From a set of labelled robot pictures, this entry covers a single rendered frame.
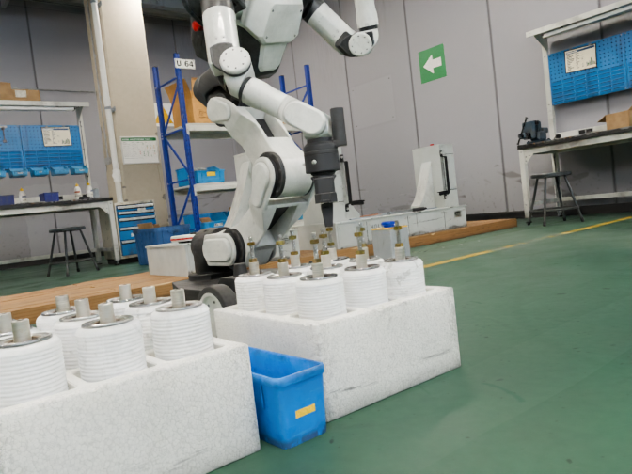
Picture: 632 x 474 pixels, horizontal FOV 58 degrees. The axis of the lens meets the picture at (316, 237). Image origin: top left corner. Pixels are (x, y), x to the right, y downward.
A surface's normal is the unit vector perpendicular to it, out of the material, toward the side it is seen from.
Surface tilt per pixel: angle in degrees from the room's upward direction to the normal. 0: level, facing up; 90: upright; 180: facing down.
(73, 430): 90
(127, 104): 90
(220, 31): 70
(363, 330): 90
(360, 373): 90
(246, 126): 111
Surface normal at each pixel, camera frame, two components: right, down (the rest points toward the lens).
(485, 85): -0.77, 0.12
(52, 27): 0.63, -0.04
